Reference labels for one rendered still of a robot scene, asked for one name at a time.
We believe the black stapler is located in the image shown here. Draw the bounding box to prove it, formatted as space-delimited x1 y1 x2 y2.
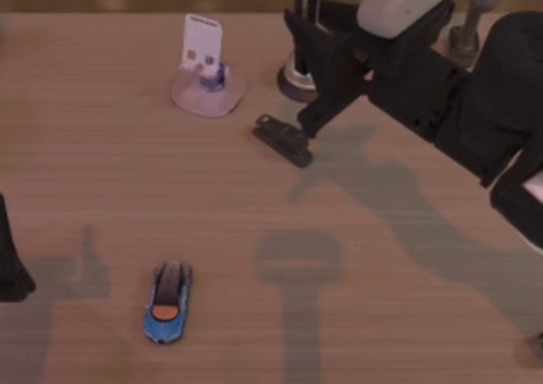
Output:
252 113 314 169

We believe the white phone stand clear base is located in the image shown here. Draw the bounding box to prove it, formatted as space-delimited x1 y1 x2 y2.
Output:
170 13 248 118

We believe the blue toy car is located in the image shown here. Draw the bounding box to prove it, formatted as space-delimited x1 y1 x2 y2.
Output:
143 260 194 345

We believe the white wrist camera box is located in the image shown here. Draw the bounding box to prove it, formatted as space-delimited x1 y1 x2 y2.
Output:
355 0 462 42

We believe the grey metal post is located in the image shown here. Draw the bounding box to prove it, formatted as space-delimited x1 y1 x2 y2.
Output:
447 0 498 67

